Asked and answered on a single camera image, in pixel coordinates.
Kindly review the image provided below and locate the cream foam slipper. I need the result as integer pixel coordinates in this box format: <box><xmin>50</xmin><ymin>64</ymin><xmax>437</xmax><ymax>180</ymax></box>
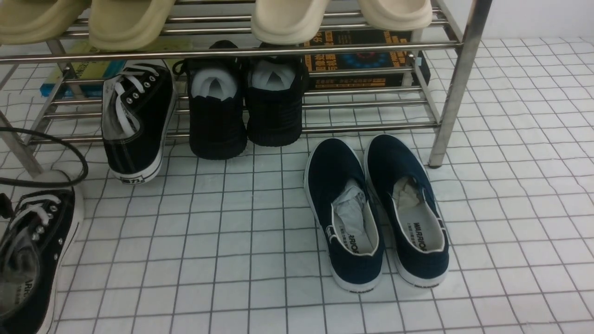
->
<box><xmin>251</xmin><ymin>0</ymin><xmax>329</xmax><ymax>45</ymax></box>
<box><xmin>358</xmin><ymin>0</ymin><xmax>433</xmax><ymax>31</ymax></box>

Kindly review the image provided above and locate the metal shoe rack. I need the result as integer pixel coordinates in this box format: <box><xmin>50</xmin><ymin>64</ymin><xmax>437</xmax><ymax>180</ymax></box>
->
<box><xmin>1</xmin><ymin>0</ymin><xmax>491</xmax><ymax>175</ymax></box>

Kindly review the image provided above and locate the navy slip-on shoe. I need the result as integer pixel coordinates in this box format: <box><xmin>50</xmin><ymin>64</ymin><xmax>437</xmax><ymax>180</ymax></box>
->
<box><xmin>303</xmin><ymin>138</ymin><xmax>385</xmax><ymax>294</ymax></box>
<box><xmin>363</xmin><ymin>134</ymin><xmax>450</xmax><ymax>289</ymax></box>

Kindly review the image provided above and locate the black knit shoe left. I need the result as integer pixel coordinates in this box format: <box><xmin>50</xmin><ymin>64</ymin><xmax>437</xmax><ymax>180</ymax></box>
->
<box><xmin>173</xmin><ymin>56</ymin><xmax>248</xmax><ymax>161</ymax></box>

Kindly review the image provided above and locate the black knit shoe right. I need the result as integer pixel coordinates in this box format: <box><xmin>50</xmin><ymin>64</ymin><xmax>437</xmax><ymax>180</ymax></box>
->
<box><xmin>245</xmin><ymin>54</ymin><xmax>309</xmax><ymax>147</ymax></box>

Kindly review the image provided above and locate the olive foam slipper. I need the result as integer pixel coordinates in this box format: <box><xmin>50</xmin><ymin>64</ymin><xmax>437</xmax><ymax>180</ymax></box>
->
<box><xmin>88</xmin><ymin>0</ymin><xmax>175</xmax><ymax>51</ymax></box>
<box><xmin>0</xmin><ymin>0</ymin><xmax>91</xmax><ymax>45</ymax></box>

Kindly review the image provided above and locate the yellow blue box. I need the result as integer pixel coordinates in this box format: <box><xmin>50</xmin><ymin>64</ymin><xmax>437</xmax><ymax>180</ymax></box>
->
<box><xmin>39</xmin><ymin>37</ymin><xmax>193</xmax><ymax>97</ymax></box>

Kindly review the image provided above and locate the black lace-up sneaker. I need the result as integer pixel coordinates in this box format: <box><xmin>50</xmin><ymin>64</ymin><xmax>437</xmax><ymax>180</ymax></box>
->
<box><xmin>101</xmin><ymin>59</ymin><xmax>178</xmax><ymax>185</ymax></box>
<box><xmin>0</xmin><ymin>185</ymin><xmax>84</xmax><ymax>334</ymax></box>

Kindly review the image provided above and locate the black knit shoe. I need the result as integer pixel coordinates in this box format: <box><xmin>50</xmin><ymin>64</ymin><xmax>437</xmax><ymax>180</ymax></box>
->
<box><xmin>173</xmin><ymin>56</ymin><xmax>248</xmax><ymax>161</ymax></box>
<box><xmin>245</xmin><ymin>54</ymin><xmax>309</xmax><ymax>147</ymax></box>

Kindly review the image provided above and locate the black orange box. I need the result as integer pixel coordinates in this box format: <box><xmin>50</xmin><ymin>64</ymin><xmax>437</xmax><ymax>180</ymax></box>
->
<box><xmin>302</xmin><ymin>30</ymin><xmax>412</xmax><ymax>90</ymax></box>

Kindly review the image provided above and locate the navy slip-on shoe right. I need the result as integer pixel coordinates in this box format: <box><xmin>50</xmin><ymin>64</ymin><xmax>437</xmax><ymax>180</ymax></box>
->
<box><xmin>363</xmin><ymin>134</ymin><xmax>450</xmax><ymax>289</ymax></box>

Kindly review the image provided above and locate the black cable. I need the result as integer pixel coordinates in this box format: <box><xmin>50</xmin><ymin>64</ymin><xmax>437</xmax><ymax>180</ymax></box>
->
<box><xmin>0</xmin><ymin>127</ymin><xmax>89</xmax><ymax>188</ymax></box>

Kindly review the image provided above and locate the olive foam slipper far left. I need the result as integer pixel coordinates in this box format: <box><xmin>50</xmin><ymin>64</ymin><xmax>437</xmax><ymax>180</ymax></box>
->
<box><xmin>0</xmin><ymin>0</ymin><xmax>91</xmax><ymax>45</ymax></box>

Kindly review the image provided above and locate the cream foam slipper far right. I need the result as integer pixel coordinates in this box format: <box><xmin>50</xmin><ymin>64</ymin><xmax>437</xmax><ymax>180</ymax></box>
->
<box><xmin>358</xmin><ymin>0</ymin><xmax>433</xmax><ymax>31</ymax></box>

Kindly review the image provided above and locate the navy slip-on shoe left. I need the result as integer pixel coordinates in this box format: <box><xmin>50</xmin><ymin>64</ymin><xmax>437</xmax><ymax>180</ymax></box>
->
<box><xmin>303</xmin><ymin>138</ymin><xmax>385</xmax><ymax>294</ymax></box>

